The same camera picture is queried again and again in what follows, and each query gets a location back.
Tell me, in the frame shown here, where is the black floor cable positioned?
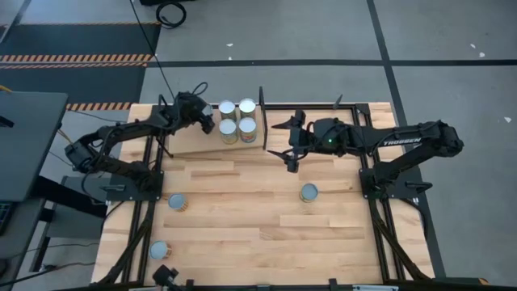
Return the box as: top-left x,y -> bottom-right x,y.
129,0 -> 178,103

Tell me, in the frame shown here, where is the coiled black cable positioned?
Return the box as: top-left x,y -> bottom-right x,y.
155,1 -> 188,30

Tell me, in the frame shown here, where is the grey desk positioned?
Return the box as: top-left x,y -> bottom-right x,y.
0,91 -> 69,203

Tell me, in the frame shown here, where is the dark blue keyboard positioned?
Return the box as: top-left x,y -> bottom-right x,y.
0,200 -> 14,236

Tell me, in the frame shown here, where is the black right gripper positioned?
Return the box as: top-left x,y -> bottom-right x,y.
267,109 -> 345,163

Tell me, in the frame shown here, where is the red tomatoes can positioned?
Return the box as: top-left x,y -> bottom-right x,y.
237,97 -> 258,120
237,116 -> 259,144

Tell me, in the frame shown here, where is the black hazard-striped floor mat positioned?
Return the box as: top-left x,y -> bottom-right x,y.
0,22 -> 162,112

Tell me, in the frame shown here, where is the can with red-orange label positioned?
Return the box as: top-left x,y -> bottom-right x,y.
148,240 -> 173,261

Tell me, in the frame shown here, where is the green blue peas can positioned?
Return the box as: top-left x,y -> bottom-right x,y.
218,118 -> 239,146
217,99 -> 237,121

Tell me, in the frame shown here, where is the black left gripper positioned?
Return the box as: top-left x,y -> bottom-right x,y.
173,91 -> 216,136

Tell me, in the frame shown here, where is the black equipment base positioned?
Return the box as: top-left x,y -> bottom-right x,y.
139,0 -> 195,6

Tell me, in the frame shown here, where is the orange beans can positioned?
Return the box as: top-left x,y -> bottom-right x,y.
167,192 -> 190,213

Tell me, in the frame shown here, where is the black device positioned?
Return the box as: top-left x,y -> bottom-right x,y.
152,264 -> 182,291

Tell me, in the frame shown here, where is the green sliced peaches can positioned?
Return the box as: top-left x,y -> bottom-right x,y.
299,183 -> 320,204

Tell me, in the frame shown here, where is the black desk stand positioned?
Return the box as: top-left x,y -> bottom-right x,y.
30,177 -> 110,272

